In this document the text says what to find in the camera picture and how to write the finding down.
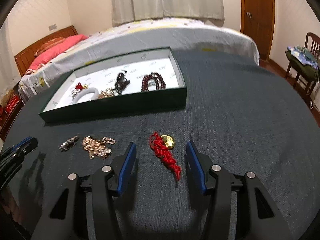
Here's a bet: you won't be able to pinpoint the red cord gold coin charm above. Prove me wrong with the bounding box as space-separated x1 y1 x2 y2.
149 132 182 181

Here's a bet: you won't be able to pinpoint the dark green jewelry tray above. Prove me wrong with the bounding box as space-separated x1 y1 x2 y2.
39 47 187 124

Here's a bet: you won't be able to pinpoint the dark red bead bracelet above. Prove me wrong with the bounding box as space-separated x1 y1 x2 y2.
141 71 167 93

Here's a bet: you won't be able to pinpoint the pink pillow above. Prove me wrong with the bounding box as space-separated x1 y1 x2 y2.
25 34 88 75

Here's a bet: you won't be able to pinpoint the rose gold bracelet in tray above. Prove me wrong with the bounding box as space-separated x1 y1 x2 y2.
98 87 118 99

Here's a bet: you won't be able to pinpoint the wooden chair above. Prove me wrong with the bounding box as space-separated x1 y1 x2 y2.
284 32 319 101

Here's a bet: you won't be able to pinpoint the silver chain bracelet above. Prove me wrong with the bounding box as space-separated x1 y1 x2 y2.
58 134 80 152

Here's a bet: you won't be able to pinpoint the dark grey table cloth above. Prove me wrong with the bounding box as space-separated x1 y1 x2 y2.
4 51 319 239

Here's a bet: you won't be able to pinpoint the wooden headboard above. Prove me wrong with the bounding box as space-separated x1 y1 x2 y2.
14 25 78 77

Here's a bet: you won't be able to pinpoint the wall socket above headboard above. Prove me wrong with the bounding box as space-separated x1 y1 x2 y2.
49 24 57 31

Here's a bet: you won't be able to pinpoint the small silver earrings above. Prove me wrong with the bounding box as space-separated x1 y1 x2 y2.
71 89 79 99

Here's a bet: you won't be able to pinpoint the rose gold chain necklace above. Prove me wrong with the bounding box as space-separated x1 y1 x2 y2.
82 135 117 160

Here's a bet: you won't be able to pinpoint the black cord red pendant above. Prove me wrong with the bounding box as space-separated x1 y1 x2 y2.
114 70 130 95

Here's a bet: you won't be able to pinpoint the bed with patterned sheet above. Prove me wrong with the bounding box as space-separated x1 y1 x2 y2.
18 18 260 102

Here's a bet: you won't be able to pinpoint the dark wooden nightstand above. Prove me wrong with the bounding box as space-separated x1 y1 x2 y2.
1 99 24 141

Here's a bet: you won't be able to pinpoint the white jade bangle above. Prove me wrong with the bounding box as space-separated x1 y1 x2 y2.
73 88 100 104

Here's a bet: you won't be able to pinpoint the brown wooden door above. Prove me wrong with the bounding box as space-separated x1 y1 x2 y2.
241 0 275 61

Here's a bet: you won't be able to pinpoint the white curtains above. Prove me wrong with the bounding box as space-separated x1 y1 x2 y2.
111 0 225 25

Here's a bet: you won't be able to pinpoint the clothes pile on chair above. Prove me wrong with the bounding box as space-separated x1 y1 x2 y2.
285 46 319 82

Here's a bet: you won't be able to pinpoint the red box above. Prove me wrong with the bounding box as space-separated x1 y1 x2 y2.
4 95 20 115

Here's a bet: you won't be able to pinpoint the red knot gold charm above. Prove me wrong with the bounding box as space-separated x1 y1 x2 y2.
75 82 88 90

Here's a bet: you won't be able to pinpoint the orange pillow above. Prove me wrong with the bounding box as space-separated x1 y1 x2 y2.
34 37 65 57

